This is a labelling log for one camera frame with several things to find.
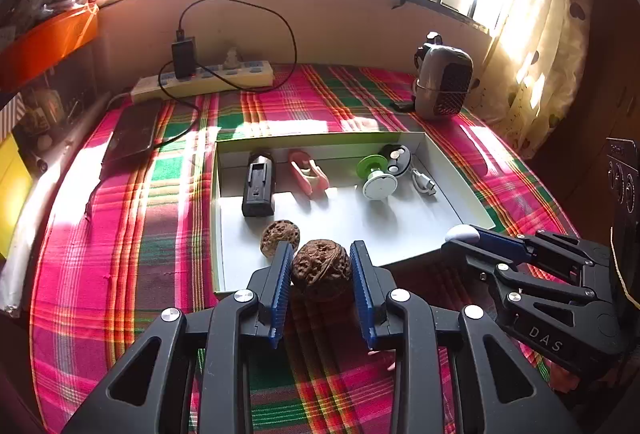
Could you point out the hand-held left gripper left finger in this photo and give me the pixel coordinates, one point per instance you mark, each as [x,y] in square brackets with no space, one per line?
[282,294]

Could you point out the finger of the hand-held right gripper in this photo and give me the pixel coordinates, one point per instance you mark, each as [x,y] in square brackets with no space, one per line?
[480,259]
[505,245]

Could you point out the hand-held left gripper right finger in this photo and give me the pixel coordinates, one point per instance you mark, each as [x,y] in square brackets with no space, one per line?
[360,294]

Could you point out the white round case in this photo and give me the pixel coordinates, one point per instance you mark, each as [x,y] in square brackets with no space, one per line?
[462,232]

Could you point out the large walnut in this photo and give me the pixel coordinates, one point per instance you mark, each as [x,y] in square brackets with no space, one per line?
[320,269]

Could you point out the small walnut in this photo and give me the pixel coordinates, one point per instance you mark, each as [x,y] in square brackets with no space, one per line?
[277,236]

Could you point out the grey cardboard box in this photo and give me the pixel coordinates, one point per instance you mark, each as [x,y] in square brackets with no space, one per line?
[400,229]

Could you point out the black battery charger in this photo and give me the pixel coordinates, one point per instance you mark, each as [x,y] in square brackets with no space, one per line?
[259,184]

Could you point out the pink clip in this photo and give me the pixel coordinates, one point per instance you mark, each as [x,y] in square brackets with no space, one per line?
[307,174]

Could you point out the green white spool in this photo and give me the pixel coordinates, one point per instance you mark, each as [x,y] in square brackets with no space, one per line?
[380,186]

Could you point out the black round earbuds case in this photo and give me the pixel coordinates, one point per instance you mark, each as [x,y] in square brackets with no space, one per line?
[397,158]

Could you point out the small grey heater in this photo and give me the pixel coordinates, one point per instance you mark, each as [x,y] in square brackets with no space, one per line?
[440,73]

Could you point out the dotted cream curtain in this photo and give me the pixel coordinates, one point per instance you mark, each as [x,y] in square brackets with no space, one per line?
[550,38]

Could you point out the white power strip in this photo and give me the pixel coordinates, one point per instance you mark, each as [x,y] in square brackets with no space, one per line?
[240,76]

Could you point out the white plug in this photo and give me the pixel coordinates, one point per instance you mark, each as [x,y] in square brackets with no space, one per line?
[232,57]

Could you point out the black charger adapter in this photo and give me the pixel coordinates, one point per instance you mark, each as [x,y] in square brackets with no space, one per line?
[183,58]

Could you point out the yellow box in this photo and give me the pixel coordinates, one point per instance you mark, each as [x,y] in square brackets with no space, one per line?
[12,194]

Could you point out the striped box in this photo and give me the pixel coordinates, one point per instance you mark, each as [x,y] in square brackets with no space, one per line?
[10,113]

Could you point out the orange box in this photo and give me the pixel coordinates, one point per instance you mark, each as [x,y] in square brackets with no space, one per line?
[45,43]

